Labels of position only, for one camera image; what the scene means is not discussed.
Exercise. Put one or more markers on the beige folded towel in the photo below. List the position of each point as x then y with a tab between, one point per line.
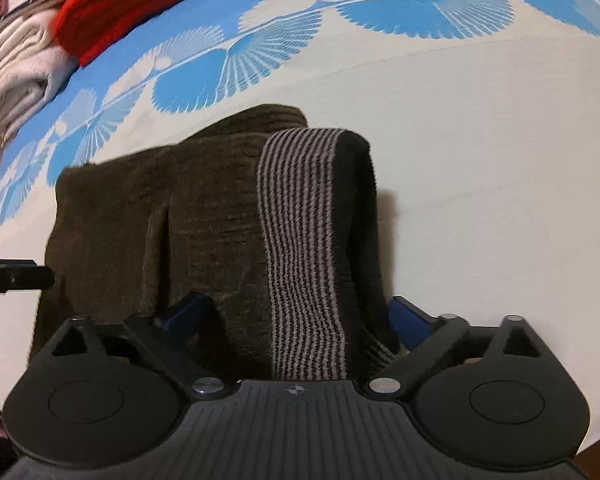
33	68

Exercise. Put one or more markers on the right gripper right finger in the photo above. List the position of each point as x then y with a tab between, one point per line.
430	344

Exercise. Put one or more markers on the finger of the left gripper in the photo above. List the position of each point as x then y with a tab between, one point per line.
19	274

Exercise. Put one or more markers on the blue white patterned bedsheet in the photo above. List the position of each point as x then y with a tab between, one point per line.
483	117

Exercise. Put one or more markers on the dark brown knit pants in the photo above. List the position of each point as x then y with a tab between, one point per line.
257	236

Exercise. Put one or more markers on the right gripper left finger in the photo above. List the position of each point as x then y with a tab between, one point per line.
180	344

